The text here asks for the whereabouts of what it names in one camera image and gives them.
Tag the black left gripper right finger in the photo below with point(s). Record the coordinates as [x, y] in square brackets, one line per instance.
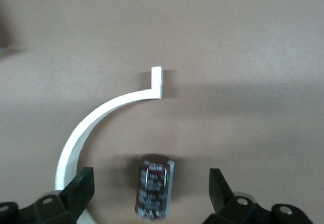
[222, 201]

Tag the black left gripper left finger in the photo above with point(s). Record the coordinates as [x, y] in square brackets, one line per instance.
[73, 196]

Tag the dark brown cylindrical capacitor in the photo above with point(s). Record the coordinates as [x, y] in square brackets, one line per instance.
[154, 188]

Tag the brown table mat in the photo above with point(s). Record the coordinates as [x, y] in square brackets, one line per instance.
[227, 57]

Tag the white curved plastic bracket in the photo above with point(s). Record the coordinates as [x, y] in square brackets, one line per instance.
[157, 82]

